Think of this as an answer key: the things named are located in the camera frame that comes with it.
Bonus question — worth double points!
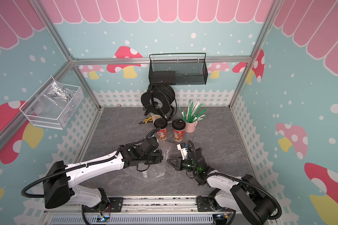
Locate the pink straw holder cup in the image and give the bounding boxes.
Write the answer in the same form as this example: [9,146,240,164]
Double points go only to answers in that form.
[185,122,198,133]

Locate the yellow handled pliers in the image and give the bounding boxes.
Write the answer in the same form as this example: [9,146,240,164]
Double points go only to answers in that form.
[139,117,153,124]

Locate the black box in basket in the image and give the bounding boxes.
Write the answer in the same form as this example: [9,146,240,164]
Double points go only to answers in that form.
[149,71,176,85]

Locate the bundle of green white straws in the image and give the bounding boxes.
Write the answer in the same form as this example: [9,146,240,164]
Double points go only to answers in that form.
[179,100,207,123]

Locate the red milk tea cup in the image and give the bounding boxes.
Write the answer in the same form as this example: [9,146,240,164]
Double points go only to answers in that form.
[172,119,186,142]
[154,118,168,140]

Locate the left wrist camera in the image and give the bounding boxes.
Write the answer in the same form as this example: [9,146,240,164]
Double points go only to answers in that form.
[140,137,159,155]

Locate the black wire mesh basket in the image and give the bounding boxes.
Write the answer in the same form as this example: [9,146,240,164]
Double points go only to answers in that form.
[149,53,208,85]

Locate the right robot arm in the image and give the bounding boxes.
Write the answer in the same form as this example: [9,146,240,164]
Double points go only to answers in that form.
[167,144,282,225]

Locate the white wire basket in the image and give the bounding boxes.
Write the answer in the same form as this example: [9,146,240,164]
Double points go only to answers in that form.
[19,77,84,130]

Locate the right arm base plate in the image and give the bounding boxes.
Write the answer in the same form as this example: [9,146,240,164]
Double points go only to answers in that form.
[196,196,231,212]

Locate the clear bag in white basket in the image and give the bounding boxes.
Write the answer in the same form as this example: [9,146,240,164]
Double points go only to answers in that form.
[41,79,76,119]

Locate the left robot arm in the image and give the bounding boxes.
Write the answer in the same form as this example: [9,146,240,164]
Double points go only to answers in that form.
[21,137,164,211]

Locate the black cable reel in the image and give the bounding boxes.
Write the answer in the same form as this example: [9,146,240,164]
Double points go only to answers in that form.
[141,84,177,121]

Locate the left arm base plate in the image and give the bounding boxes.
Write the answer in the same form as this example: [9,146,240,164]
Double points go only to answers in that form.
[84,197,124,213]

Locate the clear plastic carrier bag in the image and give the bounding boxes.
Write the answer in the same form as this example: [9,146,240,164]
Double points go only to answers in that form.
[124,140,179,182]

